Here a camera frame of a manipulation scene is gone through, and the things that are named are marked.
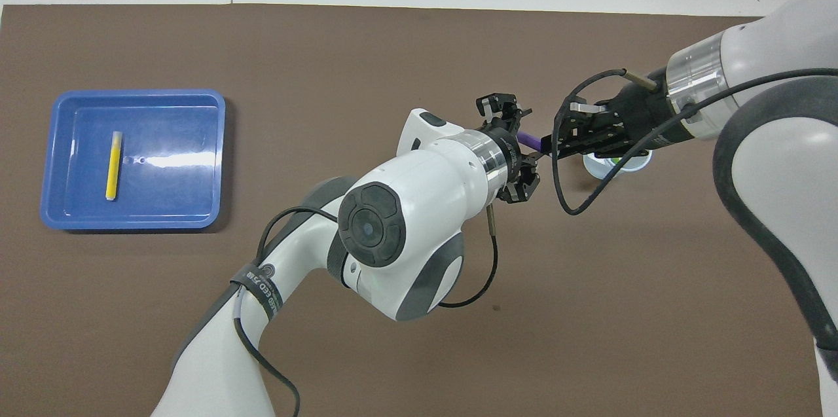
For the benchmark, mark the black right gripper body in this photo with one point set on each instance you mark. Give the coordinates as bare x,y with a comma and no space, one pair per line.
645,119

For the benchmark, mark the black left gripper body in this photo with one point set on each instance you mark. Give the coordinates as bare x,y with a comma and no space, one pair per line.
512,152

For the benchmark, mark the purple pen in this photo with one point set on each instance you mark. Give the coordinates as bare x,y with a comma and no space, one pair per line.
530,139

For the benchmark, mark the green pen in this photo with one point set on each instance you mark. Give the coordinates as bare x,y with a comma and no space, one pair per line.
615,160

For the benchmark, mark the yellow pen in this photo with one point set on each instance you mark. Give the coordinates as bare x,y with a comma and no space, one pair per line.
114,168

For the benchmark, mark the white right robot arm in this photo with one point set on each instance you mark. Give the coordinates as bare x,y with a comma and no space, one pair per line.
772,162

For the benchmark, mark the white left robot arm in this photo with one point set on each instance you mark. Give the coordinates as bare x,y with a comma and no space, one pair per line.
419,207

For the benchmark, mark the blue plastic tray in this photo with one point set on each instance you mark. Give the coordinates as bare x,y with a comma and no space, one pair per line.
163,201

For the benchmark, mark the clear plastic cup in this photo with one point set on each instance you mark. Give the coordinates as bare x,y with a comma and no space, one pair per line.
599,169

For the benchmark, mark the brown table mat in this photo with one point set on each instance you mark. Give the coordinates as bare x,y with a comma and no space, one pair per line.
294,63

